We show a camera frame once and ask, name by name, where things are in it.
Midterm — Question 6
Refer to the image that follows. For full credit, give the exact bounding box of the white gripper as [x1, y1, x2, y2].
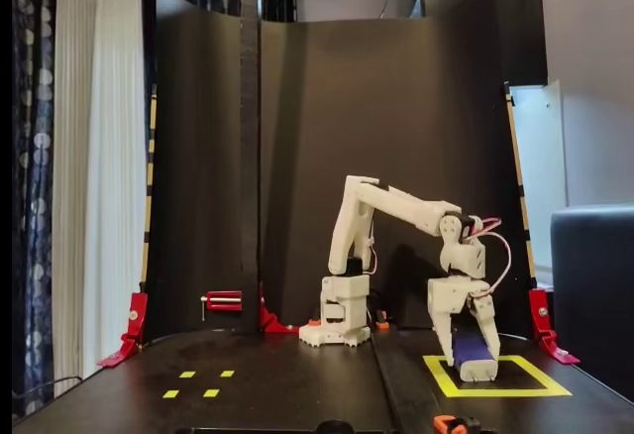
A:
[427, 274, 501, 368]

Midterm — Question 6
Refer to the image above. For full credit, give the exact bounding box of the blue and white charger block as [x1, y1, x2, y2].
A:
[453, 332, 498, 383]

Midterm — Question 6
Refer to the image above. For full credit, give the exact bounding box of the yellow tape square outline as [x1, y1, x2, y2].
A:
[422, 354, 574, 399]

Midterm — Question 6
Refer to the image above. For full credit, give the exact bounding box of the red corner clamp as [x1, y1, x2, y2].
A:
[97, 292, 150, 369]
[527, 287, 581, 366]

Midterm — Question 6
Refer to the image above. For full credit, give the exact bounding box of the orange and black clamp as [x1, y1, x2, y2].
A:
[433, 414, 481, 434]

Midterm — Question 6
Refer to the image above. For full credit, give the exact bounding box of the dark blue armchair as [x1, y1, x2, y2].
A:
[550, 203, 634, 403]

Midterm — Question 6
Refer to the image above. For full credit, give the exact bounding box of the yellow black striped stick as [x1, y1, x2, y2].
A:
[140, 84, 159, 296]
[503, 80, 539, 290]

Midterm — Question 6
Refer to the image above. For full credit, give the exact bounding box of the white cabinet door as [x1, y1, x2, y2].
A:
[508, 78, 569, 270]

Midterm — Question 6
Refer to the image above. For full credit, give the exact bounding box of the red screw clamp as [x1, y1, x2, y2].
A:
[200, 290, 244, 323]

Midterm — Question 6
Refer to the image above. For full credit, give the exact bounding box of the black backdrop board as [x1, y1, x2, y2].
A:
[143, 0, 539, 351]

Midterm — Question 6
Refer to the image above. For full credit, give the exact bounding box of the white pleated curtain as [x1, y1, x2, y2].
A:
[52, 0, 150, 398]

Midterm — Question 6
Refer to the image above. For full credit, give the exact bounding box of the dark blue patterned curtain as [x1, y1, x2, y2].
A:
[12, 0, 56, 418]

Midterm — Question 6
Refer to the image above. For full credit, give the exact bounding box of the red white servo wire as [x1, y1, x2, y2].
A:
[463, 215, 512, 301]

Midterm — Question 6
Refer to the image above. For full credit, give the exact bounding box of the black round mount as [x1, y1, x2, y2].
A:
[316, 418, 356, 434]

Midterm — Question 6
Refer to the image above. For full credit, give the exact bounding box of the red post bracket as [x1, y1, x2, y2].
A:
[258, 282, 301, 335]

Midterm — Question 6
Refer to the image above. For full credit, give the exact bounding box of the thin black cable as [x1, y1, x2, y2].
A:
[12, 377, 84, 400]

